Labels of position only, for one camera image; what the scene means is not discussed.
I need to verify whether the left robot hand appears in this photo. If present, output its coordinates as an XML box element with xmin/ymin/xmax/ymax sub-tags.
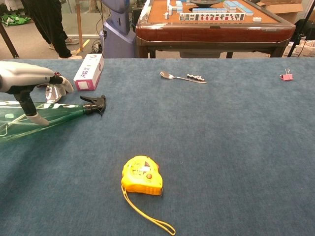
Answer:
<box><xmin>0</xmin><ymin>60</ymin><xmax>74</xmax><ymax>126</ymax></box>

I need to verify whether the green transparent spray bottle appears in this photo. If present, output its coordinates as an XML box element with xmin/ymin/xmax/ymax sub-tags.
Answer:
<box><xmin>0</xmin><ymin>95</ymin><xmax>107</xmax><ymax>143</ymax></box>

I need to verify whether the black tripod stand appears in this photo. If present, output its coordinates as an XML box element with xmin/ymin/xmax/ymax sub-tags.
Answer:
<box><xmin>287</xmin><ymin>0</ymin><xmax>315</xmax><ymax>58</ymax></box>

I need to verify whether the bunch of dark red grapes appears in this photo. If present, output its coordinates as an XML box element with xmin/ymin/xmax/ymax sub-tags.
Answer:
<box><xmin>36</xmin><ymin>71</ymin><xmax>61</xmax><ymax>88</ymax></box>

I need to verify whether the large steel serving spoon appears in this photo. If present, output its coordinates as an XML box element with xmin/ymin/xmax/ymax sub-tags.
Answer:
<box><xmin>45</xmin><ymin>83</ymin><xmax>66</xmax><ymax>103</ymax></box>

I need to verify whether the green bag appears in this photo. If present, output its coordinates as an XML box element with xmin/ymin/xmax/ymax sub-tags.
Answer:
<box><xmin>1</xmin><ymin>13</ymin><xmax>25</xmax><ymax>27</ymax></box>

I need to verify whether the white and pink carton box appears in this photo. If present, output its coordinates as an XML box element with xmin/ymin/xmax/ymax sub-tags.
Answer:
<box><xmin>73</xmin><ymin>53</ymin><xmax>105</xmax><ymax>91</ymax></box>

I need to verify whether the small steel spoon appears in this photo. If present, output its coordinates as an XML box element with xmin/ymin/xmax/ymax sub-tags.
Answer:
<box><xmin>159</xmin><ymin>70</ymin><xmax>207</xmax><ymax>85</ymax></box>

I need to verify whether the yellow tape measure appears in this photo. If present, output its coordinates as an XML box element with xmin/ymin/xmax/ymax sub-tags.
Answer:
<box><xmin>121</xmin><ymin>155</ymin><xmax>176</xmax><ymax>236</ymax></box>

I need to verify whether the brown mahjong table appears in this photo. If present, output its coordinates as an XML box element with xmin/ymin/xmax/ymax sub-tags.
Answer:
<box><xmin>135</xmin><ymin>0</ymin><xmax>296</xmax><ymax>59</ymax></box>

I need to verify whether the blue table cloth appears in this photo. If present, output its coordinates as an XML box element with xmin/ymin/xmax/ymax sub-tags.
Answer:
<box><xmin>0</xmin><ymin>58</ymin><xmax>315</xmax><ymax>236</ymax></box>

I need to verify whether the row of face-up mahjong tiles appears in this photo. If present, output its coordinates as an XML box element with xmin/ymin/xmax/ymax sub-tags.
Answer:
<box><xmin>179</xmin><ymin>12</ymin><xmax>246</xmax><ymax>22</ymax></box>

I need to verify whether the pink binder clip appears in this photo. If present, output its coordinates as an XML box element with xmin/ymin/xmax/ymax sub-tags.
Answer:
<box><xmin>280</xmin><ymin>68</ymin><xmax>294</xmax><ymax>82</ymax></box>

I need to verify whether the cardboard box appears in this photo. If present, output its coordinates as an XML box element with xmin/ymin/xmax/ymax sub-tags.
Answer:
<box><xmin>255</xmin><ymin>0</ymin><xmax>306</xmax><ymax>24</ymax></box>

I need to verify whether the white plastic crate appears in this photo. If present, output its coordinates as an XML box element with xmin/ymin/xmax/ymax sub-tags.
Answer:
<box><xmin>283</xmin><ymin>40</ymin><xmax>315</xmax><ymax>58</ymax></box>

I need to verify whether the wooden post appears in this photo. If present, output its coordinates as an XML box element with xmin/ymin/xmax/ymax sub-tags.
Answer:
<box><xmin>75</xmin><ymin>0</ymin><xmax>83</xmax><ymax>49</ymax></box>

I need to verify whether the bundle of black cables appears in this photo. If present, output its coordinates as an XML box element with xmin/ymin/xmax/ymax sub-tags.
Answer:
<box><xmin>91</xmin><ymin>39</ymin><xmax>103</xmax><ymax>54</ymax></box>

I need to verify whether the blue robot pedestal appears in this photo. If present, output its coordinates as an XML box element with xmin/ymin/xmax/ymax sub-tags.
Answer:
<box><xmin>101</xmin><ymin>0</ymin><xmax>136</xmax><ymax>59</ymax></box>

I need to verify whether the blue-backed mahjong tile wall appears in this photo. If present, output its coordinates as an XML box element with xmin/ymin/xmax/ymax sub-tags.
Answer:
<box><xmin>222</xmin><ymin>0</ymin><xmax>254</xmax><ymax>16</ymax></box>

